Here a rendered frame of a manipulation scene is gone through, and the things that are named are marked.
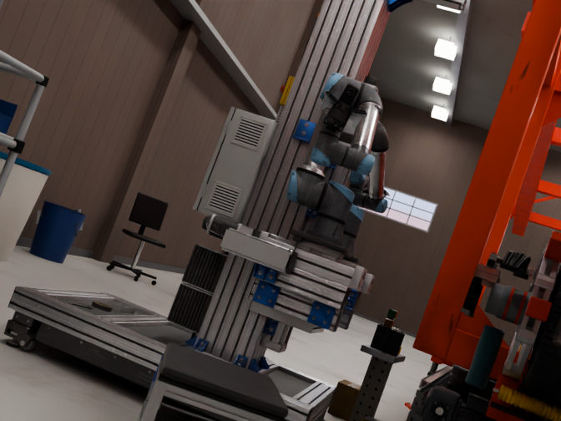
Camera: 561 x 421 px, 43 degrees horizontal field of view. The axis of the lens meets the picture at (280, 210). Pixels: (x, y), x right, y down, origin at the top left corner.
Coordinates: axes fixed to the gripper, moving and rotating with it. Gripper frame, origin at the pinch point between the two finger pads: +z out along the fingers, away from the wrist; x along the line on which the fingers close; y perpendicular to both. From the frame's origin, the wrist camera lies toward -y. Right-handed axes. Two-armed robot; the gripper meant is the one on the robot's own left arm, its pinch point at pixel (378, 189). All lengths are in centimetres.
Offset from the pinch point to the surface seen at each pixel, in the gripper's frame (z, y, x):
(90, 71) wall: 120, 0, -354
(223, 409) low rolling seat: -196, 87, 68
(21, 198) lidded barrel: 3, 110, -236
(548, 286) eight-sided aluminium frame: -81, 15, 110
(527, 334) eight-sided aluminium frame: -81, 34, 111
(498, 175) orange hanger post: -17, -29, 59
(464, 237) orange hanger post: -18, 6, 58
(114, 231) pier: 266, 138, -361
